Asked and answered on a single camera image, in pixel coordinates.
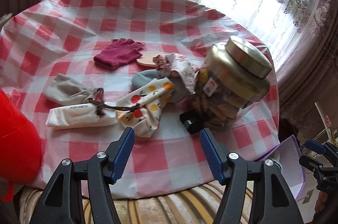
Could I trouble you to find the light blue towel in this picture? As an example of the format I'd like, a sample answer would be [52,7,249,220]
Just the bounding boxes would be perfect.
[131,69,190,104]

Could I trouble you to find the magenta knit glove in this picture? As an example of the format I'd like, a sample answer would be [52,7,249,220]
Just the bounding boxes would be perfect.
[93,38,144,70]

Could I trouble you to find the white shelf rack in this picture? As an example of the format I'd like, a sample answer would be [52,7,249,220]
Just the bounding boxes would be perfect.
[315,101,337,146]

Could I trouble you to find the person's right hand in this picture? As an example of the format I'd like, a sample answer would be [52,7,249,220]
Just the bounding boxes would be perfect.
[315,191,329,214]

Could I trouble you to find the purple cardboard box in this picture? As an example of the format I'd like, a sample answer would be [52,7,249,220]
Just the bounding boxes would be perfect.
[258,135,306,200]

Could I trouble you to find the black binder clip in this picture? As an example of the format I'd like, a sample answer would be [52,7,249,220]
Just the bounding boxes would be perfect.
[179,109,210,135]

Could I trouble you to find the pink curtain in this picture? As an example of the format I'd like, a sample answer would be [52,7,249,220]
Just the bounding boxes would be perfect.
[277,0,337,143]

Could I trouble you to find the white floral cloth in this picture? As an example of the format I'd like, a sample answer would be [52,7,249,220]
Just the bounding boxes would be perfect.
[152,53,199,93]

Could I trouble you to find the beige round sponge pad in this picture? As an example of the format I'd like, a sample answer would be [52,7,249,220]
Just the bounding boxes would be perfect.
[136,52,164,68]

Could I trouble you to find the white tissue pack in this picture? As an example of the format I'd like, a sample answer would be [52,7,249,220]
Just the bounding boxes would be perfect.
[46,103,117,129]

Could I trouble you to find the cherry print cloth pouch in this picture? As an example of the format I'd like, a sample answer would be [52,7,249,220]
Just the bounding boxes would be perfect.
[116,80,174,138]

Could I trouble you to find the glass jar with gold lid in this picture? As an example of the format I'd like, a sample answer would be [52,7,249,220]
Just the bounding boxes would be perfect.
[188,36,273,130]

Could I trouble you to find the red checkered tablecloth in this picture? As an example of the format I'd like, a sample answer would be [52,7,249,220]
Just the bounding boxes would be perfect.
[1,0,270,198]

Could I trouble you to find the red plastic thermos jug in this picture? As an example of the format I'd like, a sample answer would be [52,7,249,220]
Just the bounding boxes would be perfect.
[1,91,42,202]

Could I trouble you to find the striped sofa cushion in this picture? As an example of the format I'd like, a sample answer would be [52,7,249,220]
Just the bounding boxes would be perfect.
[19,181,254,223]

